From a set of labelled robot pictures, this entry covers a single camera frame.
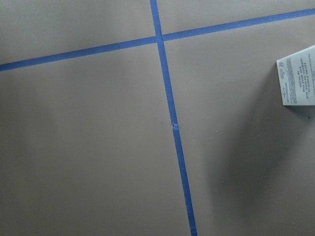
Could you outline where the blue white milk carton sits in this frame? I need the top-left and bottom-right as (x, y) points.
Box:
(277, 46), (315, 106)

